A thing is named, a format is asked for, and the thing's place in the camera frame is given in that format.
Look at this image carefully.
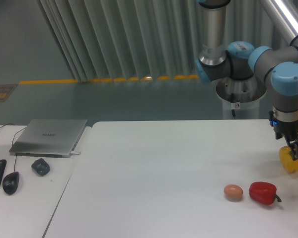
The black pedestal cable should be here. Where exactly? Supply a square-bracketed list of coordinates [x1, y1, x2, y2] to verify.
[230, 93, 236, 118]

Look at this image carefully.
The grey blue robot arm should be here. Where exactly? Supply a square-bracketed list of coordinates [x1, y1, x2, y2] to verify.
[195, 0, 298, 161]

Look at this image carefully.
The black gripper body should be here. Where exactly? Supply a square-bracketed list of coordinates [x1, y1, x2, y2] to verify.
[269, 111, 298, 146]

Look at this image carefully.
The yellow bell pepper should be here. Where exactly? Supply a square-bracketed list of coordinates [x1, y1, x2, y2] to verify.
[279, 146, 298, 174]

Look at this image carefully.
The red bell pepper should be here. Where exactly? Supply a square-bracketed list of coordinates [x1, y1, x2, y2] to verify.
[249, 181, 282, 205]

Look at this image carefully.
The brown egg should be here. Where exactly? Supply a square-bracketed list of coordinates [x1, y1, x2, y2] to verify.
[223, 184, 243, 201]

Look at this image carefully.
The small black case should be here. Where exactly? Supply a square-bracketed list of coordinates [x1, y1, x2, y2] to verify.
[31, 158, 50, 177]

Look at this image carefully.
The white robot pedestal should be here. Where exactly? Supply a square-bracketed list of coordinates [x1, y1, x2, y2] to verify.
[216, 76, 266, 119]

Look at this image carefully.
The black mouse cable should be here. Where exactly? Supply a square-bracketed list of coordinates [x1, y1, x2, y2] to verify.
[11, 128, 27, 173]

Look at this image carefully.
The black computer mouse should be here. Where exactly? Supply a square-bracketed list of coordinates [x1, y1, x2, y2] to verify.
[2, 172, 19, 195]

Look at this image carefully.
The silver closed laptop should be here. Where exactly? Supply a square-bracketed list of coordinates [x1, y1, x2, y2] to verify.
[9, 119, 87, 158]

